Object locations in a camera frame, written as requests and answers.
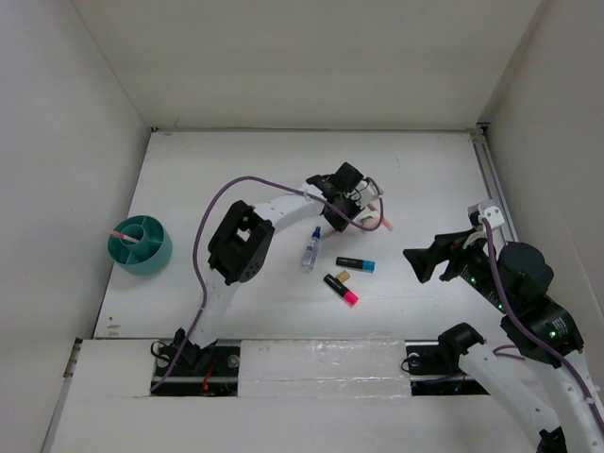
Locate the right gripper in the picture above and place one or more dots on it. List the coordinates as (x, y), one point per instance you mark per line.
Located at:
(444, 245)

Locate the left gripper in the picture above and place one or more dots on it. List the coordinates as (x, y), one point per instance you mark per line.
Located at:
(356, 207)

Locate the pink slim highlighter pen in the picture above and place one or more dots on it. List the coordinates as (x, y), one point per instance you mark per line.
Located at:
(372, 218)

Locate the red slim highlighter pen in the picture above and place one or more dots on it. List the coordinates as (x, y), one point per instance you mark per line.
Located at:
(123, 237)

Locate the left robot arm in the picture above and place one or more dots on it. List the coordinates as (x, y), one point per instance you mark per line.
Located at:
(239, 246)

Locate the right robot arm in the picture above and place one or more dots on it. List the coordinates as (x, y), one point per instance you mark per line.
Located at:
(515, 281)

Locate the black highlighter blue cap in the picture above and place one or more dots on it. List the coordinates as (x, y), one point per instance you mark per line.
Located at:
(356, 264)

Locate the clear bottle blue cap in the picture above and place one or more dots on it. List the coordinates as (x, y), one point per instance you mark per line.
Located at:
(311, 250)

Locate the black highlighter pink cap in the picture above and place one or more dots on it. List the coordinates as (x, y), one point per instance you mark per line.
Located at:
(341, 290)

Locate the teal round organizer container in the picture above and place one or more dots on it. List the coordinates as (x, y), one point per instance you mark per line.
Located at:
(147, 257)

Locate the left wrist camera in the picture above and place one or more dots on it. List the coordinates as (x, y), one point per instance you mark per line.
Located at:
(366, 192)

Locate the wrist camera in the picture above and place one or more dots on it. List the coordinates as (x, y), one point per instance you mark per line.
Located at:
(366, 192)
(487, 210)

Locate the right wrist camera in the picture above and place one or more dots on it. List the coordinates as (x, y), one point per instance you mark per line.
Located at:
(487, 210)

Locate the aluminium rail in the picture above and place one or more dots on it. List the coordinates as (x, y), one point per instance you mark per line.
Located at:
(491, 180)

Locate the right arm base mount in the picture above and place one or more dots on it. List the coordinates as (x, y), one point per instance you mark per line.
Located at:
(433, 365)

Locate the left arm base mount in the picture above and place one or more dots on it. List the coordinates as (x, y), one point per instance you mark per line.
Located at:
(212, 371)

